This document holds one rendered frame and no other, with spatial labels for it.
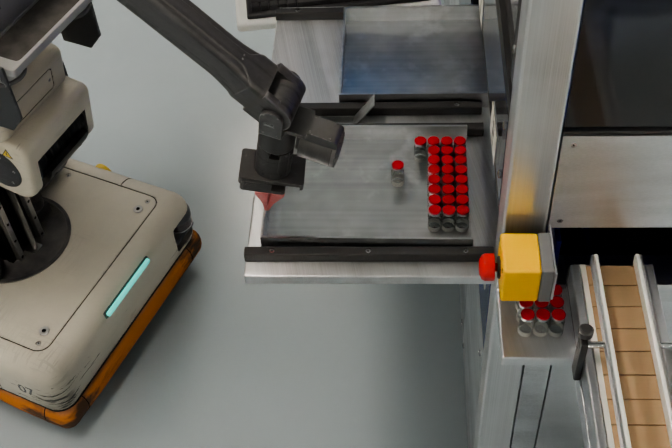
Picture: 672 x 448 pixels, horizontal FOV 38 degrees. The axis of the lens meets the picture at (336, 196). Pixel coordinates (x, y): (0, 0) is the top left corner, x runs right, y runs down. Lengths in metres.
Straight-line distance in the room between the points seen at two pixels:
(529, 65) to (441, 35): 0.76
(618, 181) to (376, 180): 0.47
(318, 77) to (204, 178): 1.13
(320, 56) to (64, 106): 0.53
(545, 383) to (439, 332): 0.79
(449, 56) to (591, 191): 0.61
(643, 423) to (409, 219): 0.51
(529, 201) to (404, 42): 0.65
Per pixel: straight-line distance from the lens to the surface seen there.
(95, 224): 2.54
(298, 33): 2.01
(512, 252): 1.42
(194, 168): 3.01
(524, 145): 1.34
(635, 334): 1.49
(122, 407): 2.55
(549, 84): 1.27
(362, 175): 1.71
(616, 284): 1.54
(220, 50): 1.37
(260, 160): 1.52
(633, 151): 1.38
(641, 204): 1.46
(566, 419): 1.95
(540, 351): 1.51
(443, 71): 1.91
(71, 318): 2.38
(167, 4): 1.35
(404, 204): 1.67
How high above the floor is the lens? 2.13
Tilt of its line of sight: 48 degrees down
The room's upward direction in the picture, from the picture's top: 4 degrees counter-clockwise
